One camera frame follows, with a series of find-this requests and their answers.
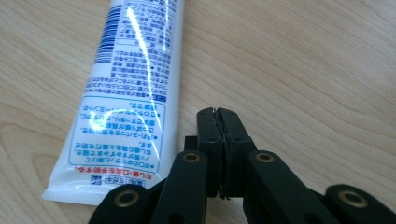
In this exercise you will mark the white blue toothpaste tube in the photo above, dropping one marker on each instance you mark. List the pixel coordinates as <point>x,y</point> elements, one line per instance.
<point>124,109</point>

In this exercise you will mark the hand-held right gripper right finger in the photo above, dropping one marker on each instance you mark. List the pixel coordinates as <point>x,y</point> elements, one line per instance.
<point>235,137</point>

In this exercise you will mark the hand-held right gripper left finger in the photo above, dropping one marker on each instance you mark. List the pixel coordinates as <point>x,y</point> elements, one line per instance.
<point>211,137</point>

